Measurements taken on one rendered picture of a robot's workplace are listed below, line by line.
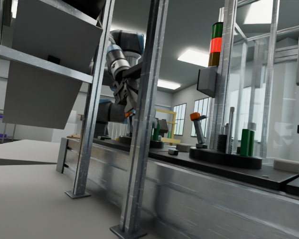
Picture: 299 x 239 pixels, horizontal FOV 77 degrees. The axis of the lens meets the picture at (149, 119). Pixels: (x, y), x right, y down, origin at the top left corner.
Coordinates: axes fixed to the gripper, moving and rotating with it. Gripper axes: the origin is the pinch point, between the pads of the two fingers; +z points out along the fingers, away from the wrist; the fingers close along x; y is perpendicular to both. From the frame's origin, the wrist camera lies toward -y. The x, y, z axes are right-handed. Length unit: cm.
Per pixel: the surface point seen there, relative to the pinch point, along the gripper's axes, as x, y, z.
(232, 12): -17.4, -36.1, -16.8
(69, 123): -206, 422, -364
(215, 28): -16.5, -29.6, -16.7
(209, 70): -12.9, -19.7, -3.6
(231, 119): 5.9, -19.6, 20.2
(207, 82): -13.0, -17.0, -0.6
